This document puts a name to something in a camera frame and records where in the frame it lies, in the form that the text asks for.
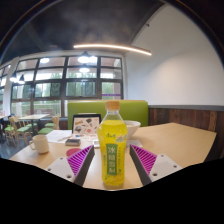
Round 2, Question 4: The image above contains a light wooden dining table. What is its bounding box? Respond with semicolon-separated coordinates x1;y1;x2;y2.
18;113;51;135

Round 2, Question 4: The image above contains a pendant lamp group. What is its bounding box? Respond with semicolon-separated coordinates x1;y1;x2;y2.
9;50;98;85

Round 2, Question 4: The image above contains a flat round red coaster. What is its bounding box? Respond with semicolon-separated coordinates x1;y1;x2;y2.
65;147;83;158

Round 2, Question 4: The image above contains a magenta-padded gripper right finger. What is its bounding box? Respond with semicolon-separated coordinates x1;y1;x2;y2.
129;144;183;186

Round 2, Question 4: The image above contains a large gridded window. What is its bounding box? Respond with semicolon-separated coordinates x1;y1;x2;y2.
0;55;125;118

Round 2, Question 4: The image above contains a wooden green-seated chair group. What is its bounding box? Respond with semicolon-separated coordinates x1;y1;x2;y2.
3;114;61;147

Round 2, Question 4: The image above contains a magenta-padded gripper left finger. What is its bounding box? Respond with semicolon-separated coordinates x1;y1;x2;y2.
44;144;96;187

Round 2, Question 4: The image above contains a green upholstered bench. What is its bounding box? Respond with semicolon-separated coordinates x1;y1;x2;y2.
67;99;150;130

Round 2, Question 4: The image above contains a cream paper cup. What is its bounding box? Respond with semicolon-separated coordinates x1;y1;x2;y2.
28;134;50;154

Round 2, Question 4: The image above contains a white ceramic bowl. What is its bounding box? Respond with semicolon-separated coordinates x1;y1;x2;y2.
123;120;142;140

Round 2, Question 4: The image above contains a yellow drink bottle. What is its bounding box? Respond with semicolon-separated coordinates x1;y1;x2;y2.
97;100;129;188

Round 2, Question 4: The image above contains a curved ceiling light strip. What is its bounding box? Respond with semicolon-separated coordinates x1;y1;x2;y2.
72;43;153;57

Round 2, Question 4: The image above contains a small dark flat box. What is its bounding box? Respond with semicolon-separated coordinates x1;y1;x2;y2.
64;137;82;147

